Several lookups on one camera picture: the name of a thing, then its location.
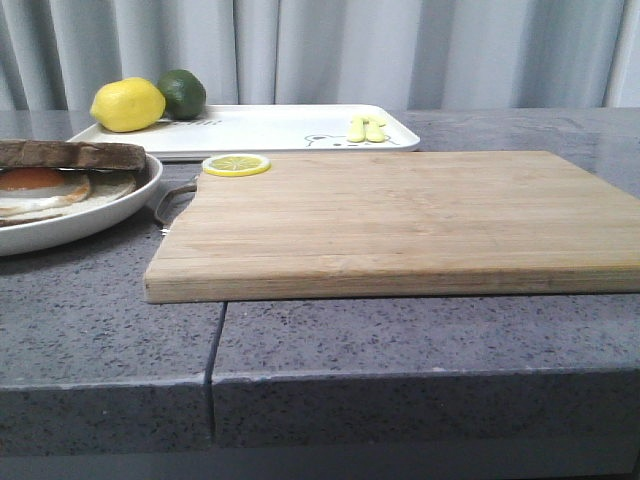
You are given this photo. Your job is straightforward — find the white round plate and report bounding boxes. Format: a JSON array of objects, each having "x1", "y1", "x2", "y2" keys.
[{"x1": 1, "y1": 155, "x2": 163, "y2": 256}]

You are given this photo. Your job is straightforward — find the bread slice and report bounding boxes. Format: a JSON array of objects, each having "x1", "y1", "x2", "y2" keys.
[
  {"x1": 1, "y1": 140, "x2": 146, "y2": 171},
  {"x1": 1, "y1": 172, "x2": 136, "y2": 227}
]

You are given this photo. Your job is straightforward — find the white bear tray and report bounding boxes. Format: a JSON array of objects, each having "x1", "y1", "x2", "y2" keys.
[{"x1": 71, "y1": 104, "x2": 420, "y2": 162}]

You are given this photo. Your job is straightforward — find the wooden cutting board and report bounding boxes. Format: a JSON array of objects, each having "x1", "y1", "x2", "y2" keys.
[{"x1": 144, "y1": 151, "x2": 639, "y2": 303}]

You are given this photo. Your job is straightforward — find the lemon slice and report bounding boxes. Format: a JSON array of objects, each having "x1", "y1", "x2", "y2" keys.
[{"x1": 201, "y1": 153, "x2": 271, "y2": 177}]

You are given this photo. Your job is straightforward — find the yellow-green plastic fork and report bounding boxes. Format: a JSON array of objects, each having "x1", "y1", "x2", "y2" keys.
[{"x1": 346, "y1": 115, "x2": 368, "y2": 143}]

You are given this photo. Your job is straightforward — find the yellow-green plastic knife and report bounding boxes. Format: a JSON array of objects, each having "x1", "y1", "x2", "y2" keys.
[{"x1": 364, "y1": 115, "x2": 386, "y2": 143}]

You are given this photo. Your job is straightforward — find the green lime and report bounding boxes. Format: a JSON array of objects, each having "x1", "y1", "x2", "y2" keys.
[{"x1": 157, "y1": 69, "x2": 206, "y2": 120}]

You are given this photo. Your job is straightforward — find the yellow lemon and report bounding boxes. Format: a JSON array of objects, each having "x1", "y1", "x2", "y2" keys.
[{"x1": 90, "y1": 77, "x2": 166, "y2": 133}]

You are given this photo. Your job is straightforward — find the fried egg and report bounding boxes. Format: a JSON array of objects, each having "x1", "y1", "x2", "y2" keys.
[{"x1": 1, "y1": 167, "x2": 91, "y2": 217}]

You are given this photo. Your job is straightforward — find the grey curtain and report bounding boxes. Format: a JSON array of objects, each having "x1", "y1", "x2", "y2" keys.
[{"x1": 1, "y1": 1, "x2": 639, "y2": 110}]

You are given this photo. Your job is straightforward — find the metal cutting board handle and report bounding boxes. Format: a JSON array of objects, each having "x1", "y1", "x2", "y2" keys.
[{"x1": 153, "y1": 175, "x2": 197, "y2": 236}]

